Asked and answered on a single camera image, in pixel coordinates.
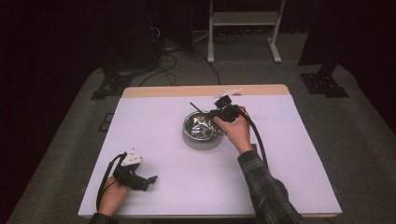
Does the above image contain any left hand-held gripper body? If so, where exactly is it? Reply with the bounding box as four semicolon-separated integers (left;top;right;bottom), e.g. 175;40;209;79
112;147;150;191

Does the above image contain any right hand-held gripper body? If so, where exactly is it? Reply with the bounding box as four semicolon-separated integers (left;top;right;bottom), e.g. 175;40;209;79
213;88;243;123

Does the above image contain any single black chopstick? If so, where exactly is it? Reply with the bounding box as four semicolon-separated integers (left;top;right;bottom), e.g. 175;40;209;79
189;102;206;115

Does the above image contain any shiny metal bowl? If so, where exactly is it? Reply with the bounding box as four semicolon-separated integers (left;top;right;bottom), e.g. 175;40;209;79
182;110;221;142

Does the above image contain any person's right hand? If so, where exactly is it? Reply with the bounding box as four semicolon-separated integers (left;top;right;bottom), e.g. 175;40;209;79
214;106;254;155

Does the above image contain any person's left hand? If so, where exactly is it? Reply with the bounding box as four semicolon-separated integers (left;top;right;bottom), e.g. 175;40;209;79
98;179;131;217

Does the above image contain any white table cover sheet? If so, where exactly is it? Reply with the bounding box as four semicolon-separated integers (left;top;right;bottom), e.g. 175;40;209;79
78;94;343;217

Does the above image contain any black stand base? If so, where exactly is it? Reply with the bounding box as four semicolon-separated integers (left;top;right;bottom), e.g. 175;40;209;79
90;66;134;101
299;62;349;99

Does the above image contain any white metal stand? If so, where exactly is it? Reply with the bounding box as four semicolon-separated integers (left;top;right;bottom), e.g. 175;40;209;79
206;0;287;64

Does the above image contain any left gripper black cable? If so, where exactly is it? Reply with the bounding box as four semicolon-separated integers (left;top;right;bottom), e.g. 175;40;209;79
96;151;129;215

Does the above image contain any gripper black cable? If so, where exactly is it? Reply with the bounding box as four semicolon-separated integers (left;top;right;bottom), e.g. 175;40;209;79
236;105;269;168
96;151;129;215

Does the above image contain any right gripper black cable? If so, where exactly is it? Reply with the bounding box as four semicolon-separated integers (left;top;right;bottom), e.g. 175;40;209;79
236;105;269;168

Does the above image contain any black floor cable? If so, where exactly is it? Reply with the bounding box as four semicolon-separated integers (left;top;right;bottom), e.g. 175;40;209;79
138;51;179;88
191;48;222;86

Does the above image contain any black floor frame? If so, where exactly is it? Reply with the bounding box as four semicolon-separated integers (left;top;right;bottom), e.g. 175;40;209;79
98;112;115;133

